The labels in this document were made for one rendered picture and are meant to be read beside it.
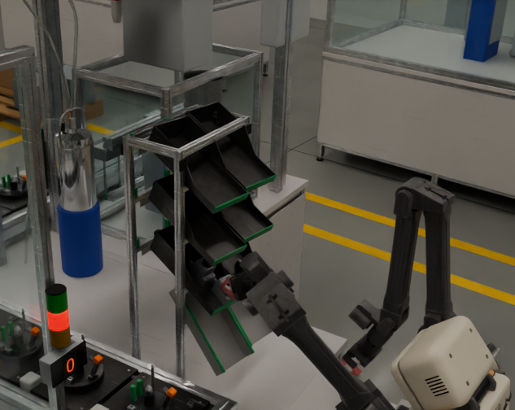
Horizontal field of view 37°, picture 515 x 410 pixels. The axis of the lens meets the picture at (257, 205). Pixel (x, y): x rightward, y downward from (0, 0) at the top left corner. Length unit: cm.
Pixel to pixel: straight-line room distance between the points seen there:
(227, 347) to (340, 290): 232
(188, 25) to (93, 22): 492
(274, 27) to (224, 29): 440
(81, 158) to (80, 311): 54
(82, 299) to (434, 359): 149
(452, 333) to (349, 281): 286
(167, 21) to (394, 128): 318
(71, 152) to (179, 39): 61
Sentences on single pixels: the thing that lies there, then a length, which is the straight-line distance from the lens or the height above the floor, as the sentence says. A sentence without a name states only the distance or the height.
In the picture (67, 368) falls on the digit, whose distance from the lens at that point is 201.
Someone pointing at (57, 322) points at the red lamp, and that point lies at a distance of 193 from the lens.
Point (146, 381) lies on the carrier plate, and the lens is 231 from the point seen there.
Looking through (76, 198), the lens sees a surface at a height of 119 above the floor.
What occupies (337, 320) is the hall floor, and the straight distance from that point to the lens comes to 433.
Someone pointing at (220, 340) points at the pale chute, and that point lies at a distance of 233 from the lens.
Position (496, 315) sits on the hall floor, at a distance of 461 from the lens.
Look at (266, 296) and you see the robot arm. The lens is 159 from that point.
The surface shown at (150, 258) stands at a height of 86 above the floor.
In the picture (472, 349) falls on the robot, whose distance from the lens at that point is 189.
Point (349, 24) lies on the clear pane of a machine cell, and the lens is 594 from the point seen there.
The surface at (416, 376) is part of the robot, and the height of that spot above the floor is 131.
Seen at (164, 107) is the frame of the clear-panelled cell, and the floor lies 149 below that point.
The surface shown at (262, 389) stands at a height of 86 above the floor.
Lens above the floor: 241
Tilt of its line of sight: 26 degrees down
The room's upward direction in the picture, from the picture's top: 2 degrees clockwise
